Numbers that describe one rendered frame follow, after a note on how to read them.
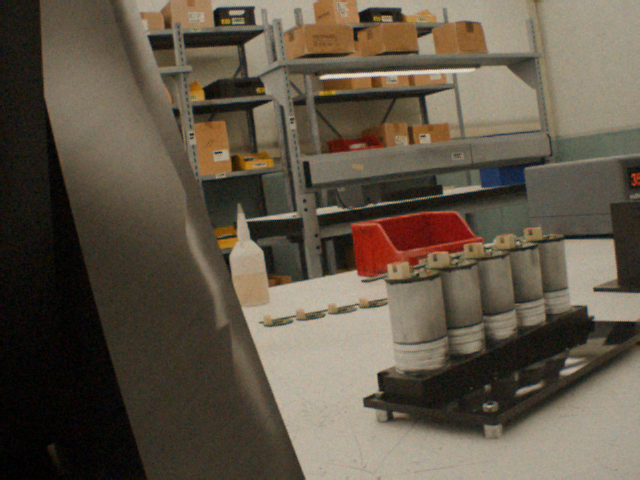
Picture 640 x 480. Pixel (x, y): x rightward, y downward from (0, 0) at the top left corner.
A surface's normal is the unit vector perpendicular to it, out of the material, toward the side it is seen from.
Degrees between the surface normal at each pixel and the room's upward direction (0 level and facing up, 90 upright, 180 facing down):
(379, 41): 89
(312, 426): 0
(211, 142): 87
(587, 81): 90
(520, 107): 90
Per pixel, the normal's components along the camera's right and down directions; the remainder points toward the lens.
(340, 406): -0.14, -0.99
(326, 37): 0.51, 0.00
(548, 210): -0.83, 0.14
